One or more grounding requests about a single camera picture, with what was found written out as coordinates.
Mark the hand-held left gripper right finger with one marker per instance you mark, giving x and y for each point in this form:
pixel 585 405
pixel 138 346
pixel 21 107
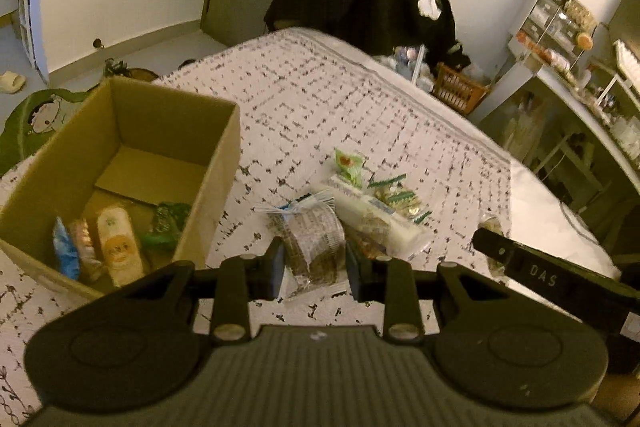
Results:
pixel 354 271

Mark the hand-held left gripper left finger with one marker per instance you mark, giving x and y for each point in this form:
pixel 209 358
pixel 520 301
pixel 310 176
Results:
pixel 275 269

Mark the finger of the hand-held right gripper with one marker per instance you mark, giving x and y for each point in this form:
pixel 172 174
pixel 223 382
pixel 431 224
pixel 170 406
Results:
pixel 492 248

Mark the small gold snack packet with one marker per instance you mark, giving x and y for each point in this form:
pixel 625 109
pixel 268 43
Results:
pixel 487 222

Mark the clear brown cake packet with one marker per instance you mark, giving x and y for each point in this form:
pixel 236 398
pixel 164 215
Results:
pixel 310 237

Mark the long white snack packet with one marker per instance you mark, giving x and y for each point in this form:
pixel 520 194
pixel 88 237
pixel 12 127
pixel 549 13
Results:
pixel 385 222

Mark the green gold snack packet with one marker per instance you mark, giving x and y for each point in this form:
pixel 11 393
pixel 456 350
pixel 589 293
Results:
pixel 400 199

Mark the brown cardboard box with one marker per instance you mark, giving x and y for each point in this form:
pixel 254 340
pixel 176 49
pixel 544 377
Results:
pixel 210 187

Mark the light green snack packet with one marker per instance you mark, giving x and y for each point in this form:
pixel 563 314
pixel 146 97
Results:
pixel 350 164

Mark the dark green snack packet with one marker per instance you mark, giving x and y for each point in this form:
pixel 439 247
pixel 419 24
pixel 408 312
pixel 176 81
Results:
pixel 165 224

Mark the cream round-print snack packet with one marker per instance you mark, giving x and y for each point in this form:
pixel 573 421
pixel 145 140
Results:
pixel 119 244

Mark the orange pink snack packet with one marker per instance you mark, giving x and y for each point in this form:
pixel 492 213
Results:
pixel 85 247

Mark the small blue snack packet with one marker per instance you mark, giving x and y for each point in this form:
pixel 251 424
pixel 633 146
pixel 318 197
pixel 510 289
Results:
pixel 65 252

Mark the white bed sheet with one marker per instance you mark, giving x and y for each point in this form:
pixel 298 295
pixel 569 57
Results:
pixel 540 217

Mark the beige bag under desk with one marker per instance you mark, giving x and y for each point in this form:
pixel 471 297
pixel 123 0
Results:
pixel 520 132

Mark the orange plastic basket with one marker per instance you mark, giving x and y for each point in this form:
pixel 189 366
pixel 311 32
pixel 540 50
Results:
pixel 457 89

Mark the printed bed blanket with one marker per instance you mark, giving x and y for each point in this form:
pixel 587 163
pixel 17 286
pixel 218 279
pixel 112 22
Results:
pixel 325 107

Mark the white desk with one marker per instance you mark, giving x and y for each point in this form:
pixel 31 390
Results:
pixel 555 92

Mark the pile of household clutter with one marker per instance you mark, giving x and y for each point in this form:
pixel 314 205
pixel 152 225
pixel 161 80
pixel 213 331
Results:
pixel 410 64

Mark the white monitor riser shelf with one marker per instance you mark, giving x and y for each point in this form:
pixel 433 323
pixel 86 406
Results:
pixel 617 84

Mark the orange ball lamp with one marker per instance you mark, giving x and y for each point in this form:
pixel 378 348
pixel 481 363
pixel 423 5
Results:
pixel 584 40

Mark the small drawer organizer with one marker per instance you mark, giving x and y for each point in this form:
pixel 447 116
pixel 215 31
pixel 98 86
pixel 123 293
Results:
pixel 545 24

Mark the white keyboard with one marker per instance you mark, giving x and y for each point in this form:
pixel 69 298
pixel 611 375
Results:
pixel 627 57

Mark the round brown mat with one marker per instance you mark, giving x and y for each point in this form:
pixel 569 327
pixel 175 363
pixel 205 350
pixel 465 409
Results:
pixel 142 75

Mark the small wicker basket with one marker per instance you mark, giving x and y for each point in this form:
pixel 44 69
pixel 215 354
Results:
pixel 581 14

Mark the small white cloth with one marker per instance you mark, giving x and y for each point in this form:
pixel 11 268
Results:
pixel 428 2

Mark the computer monitor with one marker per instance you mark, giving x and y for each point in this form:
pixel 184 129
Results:
pixel 627 17

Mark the green cartoon rug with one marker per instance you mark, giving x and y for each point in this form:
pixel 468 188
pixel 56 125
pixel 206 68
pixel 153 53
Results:
pixel 30 127

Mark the door stopper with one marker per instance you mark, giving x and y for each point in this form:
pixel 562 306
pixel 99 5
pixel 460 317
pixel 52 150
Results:
pixel 98 43

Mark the yellow slipper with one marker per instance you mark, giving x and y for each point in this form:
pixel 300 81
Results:
pixel 11 81

